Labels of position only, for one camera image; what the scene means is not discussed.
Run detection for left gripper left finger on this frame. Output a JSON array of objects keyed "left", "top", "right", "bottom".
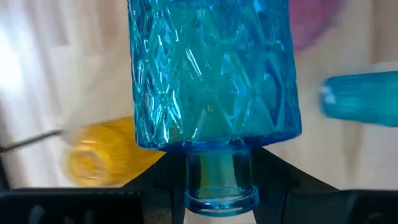
[{"left": 123, "top": 151, "right": 187, "bottom": 224}]

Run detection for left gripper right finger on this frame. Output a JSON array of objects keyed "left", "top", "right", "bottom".
[{"left": 251, "top": 147, "right": 340, "bottom": 224}]

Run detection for yellow ribbed glass vase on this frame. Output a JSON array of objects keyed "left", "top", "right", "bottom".
[{"left": 63, "top": 116, "right": 166, "bottom": 188}]

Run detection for teal round bottle vase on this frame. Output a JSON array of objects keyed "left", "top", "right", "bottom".
[{"left": 319, "top": 70, "right": 398, "bottom": 128}]

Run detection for teal diamond-pattern glass vase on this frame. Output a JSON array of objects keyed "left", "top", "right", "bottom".
[{"left": 126, "top": 0, "right": 303, "bottom": 218}]

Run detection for tall pink glass vase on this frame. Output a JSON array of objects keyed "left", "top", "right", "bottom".
[{"left": 288, "top": 0, "right": 345, "bottom": 53}]

